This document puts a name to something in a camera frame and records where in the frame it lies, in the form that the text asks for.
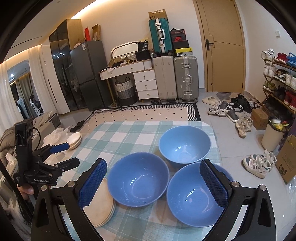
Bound large cream plate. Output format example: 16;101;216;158
83;178;116;227

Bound blue bowl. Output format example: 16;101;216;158
107;152;170;207
166;162;223;227
159;126;211;166

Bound blue bowl front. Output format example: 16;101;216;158
107;152;170;207

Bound blue bowl back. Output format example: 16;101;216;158
159;126;211;166

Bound person's left hand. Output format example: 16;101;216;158
18;184;34;200

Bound white plastic bag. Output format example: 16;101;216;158
42;126;71;147

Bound small white bowl upper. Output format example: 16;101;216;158
66;132;82;146

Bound white green sneakers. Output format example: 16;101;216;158
242;150;277;179

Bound cardboard box with cat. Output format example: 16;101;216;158
276;135;296;184

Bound woven laundry basket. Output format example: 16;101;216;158
114;77;137;106

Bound white trash bin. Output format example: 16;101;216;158
261;117;287;152

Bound dark grey refrigerator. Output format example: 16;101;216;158
70;41;112;111

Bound small brown cardboard box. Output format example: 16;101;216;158
251;108;268;131

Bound teal checked tablecloth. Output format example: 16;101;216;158
57;121;222;240

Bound black glass cabinet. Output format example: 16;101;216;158
49;19;86;111

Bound white dressing table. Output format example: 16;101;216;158
99;60;159;105

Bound oval mirror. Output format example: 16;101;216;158
110;42;138;61

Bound shoe rack with shoes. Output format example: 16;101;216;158
260;48;296;121

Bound beige suitcase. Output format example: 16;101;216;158
152;56;177;100

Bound silver suitcase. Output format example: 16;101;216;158
174;55;199;103

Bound teal suitcase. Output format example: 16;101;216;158
149;18;173;55

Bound stack of shoe boxes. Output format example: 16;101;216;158
170;28;193;57

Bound tan wooden door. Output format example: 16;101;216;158
193;0;245;93

